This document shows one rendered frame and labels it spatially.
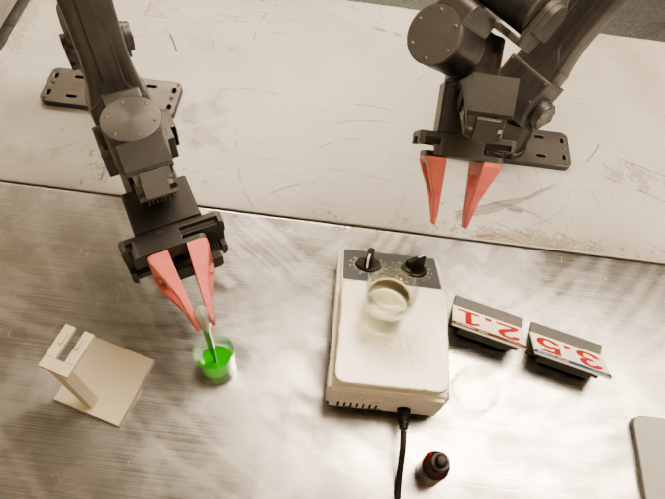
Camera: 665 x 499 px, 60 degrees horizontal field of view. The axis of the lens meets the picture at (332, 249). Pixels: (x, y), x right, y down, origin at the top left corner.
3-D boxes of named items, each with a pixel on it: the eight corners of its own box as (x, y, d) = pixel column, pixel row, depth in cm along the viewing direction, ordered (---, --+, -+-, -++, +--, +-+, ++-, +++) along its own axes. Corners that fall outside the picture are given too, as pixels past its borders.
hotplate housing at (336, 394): (336, 257, 77) (341, 225, 70) (434, 268, 77) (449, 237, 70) (321, 427, 66) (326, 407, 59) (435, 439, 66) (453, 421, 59)
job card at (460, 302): (455, 296, 75) (463, 281, 72) (522, 319, 74) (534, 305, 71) (443, 337, 72) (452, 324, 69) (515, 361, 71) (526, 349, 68)
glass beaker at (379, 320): (348, 306, 64) (356, 271, 57) (389, 287, 66) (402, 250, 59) (376, 352, 62) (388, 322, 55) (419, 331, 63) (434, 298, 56)
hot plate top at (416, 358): (341, 281, 66) (342, 277, 66) (445, 292, 67) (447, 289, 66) (332, 383, 60) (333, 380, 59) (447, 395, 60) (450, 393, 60)
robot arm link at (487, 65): (480, 88, 58) (491, 16, 57) (428, 86, 61) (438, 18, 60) (503, 99, 64) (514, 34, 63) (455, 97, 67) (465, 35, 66)
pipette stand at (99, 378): (95, 339, 69) (59, 289, 58) (155, 362, 68) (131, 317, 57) (55, 401, 65) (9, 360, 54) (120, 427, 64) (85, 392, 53)
